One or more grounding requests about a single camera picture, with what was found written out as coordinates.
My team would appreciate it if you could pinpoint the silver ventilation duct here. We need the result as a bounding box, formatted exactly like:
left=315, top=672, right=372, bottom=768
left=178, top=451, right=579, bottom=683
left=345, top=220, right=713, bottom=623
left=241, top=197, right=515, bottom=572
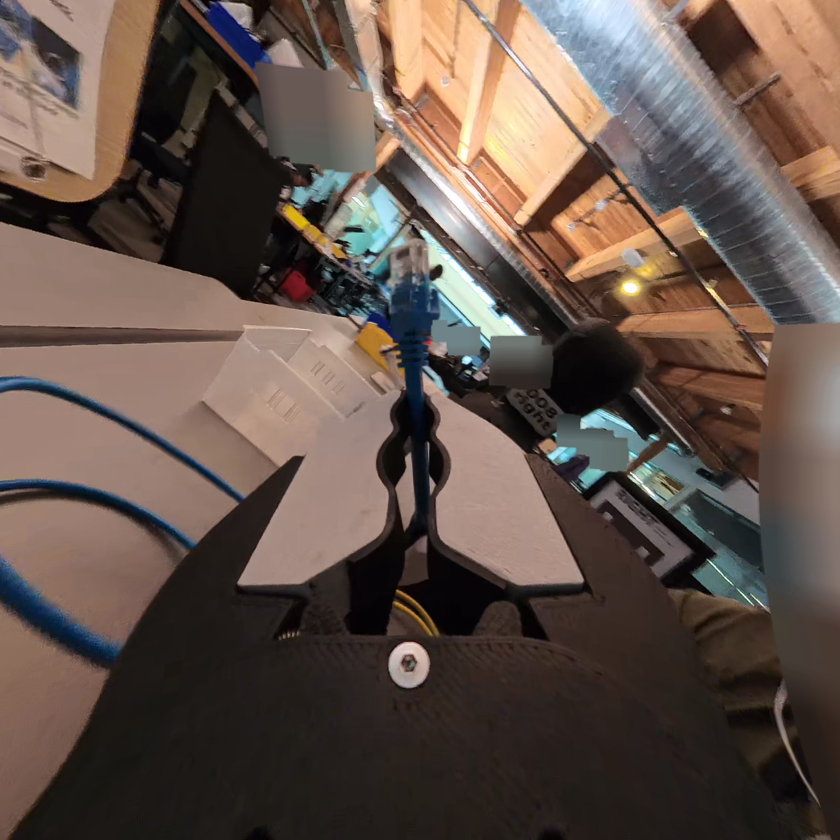
left=518, top=0, right=840, bottom=326

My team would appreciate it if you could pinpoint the black furry cover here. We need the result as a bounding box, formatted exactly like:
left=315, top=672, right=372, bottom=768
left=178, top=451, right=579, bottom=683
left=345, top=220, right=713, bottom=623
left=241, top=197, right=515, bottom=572
left=553, top=318, right=645, bottom=421

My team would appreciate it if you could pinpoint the yellow bin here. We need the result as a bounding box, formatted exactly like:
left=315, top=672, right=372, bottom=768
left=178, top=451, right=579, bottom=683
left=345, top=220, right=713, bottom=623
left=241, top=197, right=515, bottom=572
left=356, top=322, right=403, bottom=376

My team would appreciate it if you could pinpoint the white cord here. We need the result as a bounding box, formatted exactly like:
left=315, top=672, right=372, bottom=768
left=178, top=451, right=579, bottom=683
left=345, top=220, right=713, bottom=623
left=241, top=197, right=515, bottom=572
left=773, top=681, right=823, bottom=809

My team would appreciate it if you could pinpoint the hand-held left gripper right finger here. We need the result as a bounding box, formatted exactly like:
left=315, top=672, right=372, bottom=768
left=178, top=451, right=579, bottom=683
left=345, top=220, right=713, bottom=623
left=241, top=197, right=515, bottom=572
left=425, top=392, right=586, bottom=589

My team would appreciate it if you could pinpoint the wooden board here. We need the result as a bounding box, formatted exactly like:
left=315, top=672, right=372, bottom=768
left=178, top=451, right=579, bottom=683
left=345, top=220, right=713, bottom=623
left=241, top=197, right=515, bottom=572
left=0, top=0, right=164, bottom=204

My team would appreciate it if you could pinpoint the black partition panel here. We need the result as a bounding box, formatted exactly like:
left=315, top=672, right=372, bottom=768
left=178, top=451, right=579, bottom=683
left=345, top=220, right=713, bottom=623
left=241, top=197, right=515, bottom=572
left=161, top=98, right=291, bottom=298

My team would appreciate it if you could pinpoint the person's right forearm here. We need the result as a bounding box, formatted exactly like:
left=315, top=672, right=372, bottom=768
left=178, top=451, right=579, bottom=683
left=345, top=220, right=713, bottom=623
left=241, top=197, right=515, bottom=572
left=669, top=587, right=798, bottom=828

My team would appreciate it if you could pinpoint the printed paper poster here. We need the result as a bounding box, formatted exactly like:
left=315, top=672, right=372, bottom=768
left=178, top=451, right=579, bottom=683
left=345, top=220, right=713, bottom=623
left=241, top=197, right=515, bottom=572
left=0, top=0, right=118, bottom=181

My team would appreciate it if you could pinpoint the yellow ethernet cable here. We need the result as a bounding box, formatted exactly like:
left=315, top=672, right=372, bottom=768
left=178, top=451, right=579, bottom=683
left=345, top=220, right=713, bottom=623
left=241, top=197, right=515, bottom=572
left=394, top=589, right=441, bottom=637

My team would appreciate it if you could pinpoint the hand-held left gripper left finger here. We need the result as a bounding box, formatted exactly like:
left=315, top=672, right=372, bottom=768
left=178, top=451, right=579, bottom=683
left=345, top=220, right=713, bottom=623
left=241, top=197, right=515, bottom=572
left=238, top=390, right=404, bottom=589

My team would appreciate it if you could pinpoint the blue ethernet cable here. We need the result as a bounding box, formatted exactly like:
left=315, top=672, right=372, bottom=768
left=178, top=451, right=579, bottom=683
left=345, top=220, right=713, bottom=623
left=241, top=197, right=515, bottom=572
left=0, top=239, right=442, bottom=667

